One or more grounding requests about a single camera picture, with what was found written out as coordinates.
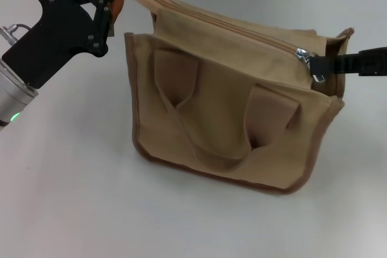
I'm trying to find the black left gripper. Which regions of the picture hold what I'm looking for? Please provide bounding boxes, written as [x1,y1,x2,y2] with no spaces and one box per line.
[1,0,119,89]

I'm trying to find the silver metal zipper pull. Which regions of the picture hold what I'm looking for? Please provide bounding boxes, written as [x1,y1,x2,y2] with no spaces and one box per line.
[294,47,326,83]

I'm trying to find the khaki canvas food bag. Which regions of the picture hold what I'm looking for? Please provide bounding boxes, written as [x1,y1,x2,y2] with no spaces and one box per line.
[111,0,354,195]

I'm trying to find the grey left wrist cable connector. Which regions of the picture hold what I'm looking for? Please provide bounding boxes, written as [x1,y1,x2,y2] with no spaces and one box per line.
[0,23,31,40]

